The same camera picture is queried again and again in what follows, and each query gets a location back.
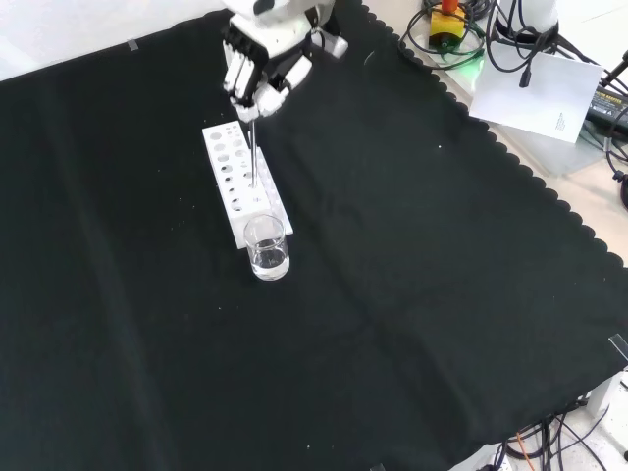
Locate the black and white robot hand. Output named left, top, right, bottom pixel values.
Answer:
left=220, top=0, right=351, bottom=125

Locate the clear glass rod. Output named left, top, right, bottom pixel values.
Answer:
left=247, top=117, right=259, bottom=191

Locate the white test tube rack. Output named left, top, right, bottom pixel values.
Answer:
left=201, top=120, right=295, bottom=252

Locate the yellow stop button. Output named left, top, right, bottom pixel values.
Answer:
left=428, top=0, right=467, bottom=53

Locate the small glass beaker with water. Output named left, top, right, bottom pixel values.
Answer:
left=242, top=214, right=291, bottom=283

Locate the white paper sheet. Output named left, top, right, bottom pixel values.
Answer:
left=468, top=47, right=605, bottom=145

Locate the black bench cloth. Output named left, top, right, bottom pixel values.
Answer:
left=0, top=0, right=628, bottom=471

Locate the black power adapter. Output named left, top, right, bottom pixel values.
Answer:
left=586, top=83, right=628, bottom=131

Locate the black tripod leg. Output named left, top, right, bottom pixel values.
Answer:
left=600, top=47, right=628, bottom=95

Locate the black looped cable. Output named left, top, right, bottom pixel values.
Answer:
left=397, top=0, right=493, bottom=71

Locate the black cable with plug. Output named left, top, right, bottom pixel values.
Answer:
left=517, top=0, right=541, bottom=89

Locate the orange cable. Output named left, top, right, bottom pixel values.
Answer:
left=515, top=430, right=540, bottom=466

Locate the white bench bracket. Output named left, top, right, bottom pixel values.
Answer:
left=585, top=369, right=628, bottom=419

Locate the black floor cable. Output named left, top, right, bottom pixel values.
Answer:
left=552, top=405, right=615, bottom=471

